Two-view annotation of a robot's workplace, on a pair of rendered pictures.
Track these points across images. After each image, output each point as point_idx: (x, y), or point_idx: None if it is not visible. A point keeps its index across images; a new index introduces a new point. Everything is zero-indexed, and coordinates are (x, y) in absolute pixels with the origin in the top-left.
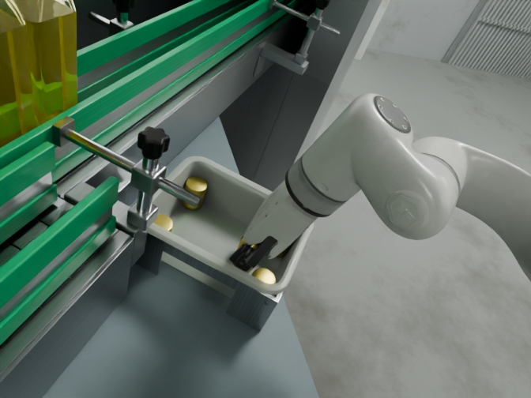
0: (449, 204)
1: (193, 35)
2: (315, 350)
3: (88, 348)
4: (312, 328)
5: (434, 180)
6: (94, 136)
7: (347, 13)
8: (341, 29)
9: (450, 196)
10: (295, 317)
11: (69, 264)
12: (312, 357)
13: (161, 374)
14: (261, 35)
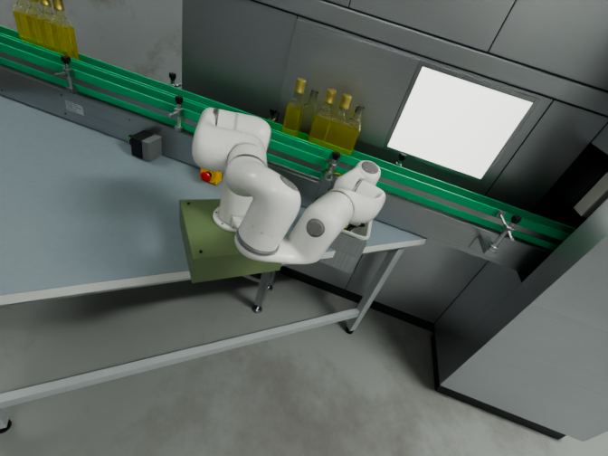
0: (341, 180)
1: None
2: (365, 450)
3: None
4: (382, 448)
5: (346, 174)
6: (348, 170)
7: (566, 260)
8: (558, 268)
9: (345, 179)
10: (384, 431)
11: (303, 167)
12: (358, 446)
13: None
14: (485, 228)
